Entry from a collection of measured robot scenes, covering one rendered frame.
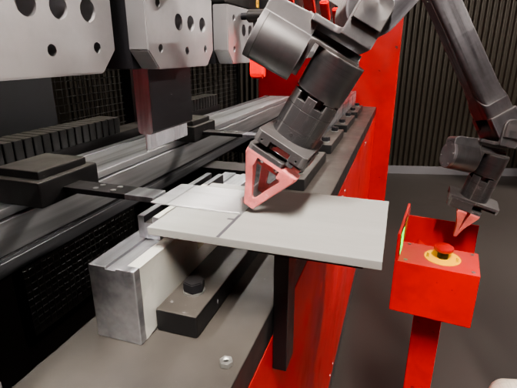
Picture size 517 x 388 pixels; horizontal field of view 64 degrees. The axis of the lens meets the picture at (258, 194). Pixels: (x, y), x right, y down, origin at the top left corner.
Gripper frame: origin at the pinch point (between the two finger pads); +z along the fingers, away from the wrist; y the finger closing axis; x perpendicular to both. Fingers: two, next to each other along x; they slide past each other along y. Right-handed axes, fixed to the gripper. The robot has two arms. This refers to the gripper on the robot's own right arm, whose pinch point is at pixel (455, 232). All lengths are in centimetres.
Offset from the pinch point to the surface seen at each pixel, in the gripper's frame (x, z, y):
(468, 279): 15.2, 2.3, -3.3
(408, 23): -336, -43, 61
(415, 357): 8.6, 30.3, -2.8
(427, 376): 8.7, 33.9, -7.1
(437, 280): 15.2, 5.2, 1.5
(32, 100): 31, -6, 95
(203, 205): 53, -12, 37
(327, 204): 46, -15, 23
